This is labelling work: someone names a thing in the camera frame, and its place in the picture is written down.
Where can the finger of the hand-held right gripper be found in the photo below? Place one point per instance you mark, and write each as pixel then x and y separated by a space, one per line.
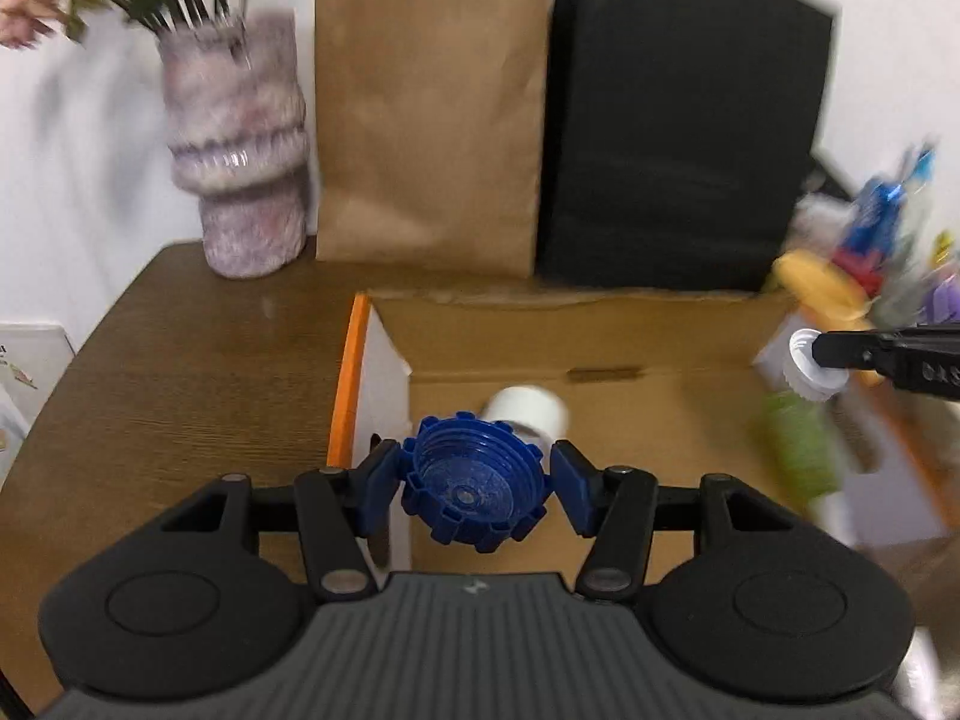
pixel 851 350

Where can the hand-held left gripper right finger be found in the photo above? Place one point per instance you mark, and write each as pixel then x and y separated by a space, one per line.
pixel 574 487

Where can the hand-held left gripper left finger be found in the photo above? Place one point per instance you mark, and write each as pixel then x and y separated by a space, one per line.
pixel 379 487

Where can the blue ribbed plastic cap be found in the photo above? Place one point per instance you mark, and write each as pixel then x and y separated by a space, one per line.
pixel 472 480

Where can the green bottle with white neck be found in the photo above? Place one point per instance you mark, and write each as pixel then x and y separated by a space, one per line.
pixel 802 450

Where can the orange pumpkin-print cardboard box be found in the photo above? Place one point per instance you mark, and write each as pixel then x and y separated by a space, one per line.
pixel 675 420

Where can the purple plastic bag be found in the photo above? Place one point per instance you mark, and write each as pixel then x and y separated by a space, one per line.
pixel 943 300

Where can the yellow mug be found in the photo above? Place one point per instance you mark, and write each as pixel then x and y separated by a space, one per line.
pixel 817 285

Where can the clear jar with black lid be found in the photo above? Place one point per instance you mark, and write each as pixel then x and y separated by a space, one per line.
pixel 821 217

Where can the black paper bag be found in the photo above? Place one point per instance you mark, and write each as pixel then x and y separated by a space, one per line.
pixel 675 127

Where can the pink mottled vase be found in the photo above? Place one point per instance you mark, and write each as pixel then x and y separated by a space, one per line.
pixel 240 165

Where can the brown paper bag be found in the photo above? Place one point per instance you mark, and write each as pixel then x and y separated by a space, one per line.
pixel 427 127

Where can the white paper sheet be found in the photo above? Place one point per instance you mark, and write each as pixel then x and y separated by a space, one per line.
pixel 30 360

